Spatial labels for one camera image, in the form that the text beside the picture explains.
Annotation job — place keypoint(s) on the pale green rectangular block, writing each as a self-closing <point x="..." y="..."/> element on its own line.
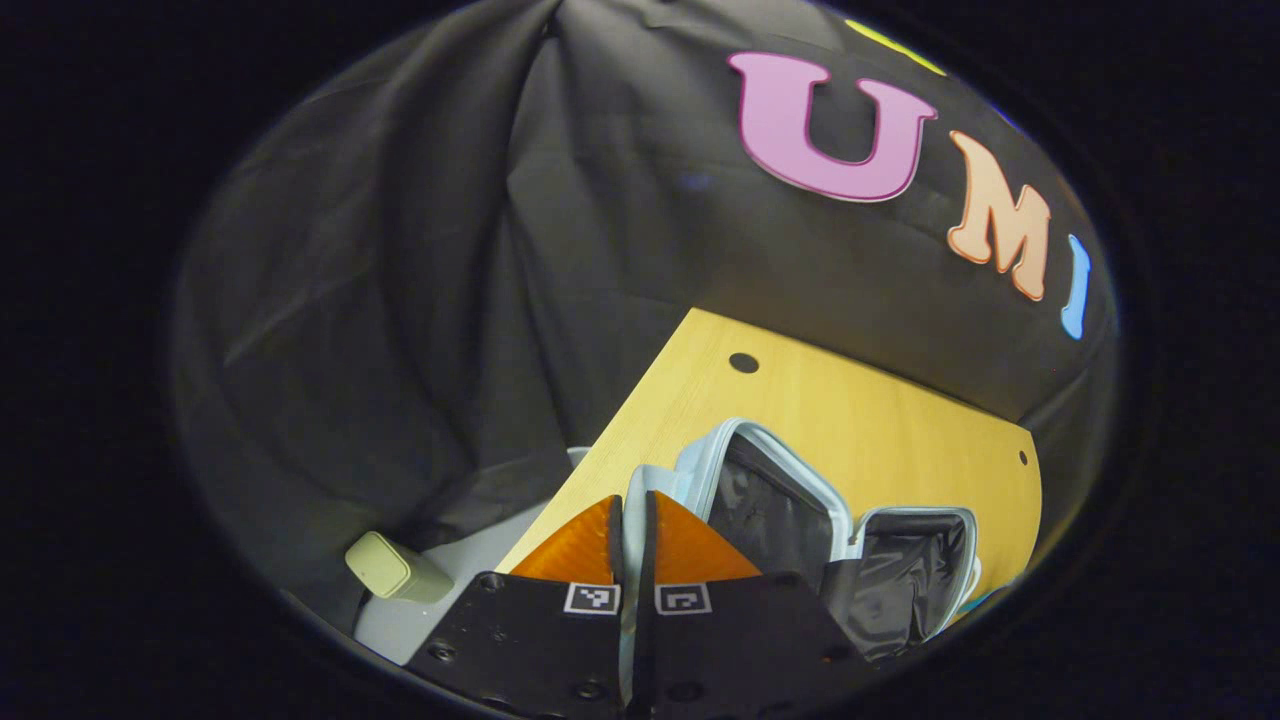
<point x="395" y="568"/>

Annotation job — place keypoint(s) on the light blue suitcase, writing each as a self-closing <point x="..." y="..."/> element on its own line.
<point x="770" y="500"/>

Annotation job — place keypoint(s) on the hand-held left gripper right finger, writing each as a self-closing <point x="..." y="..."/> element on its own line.
<point x="645" y="550"/>

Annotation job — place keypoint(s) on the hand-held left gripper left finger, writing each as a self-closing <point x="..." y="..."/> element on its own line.
<point x="617" y="550"/>

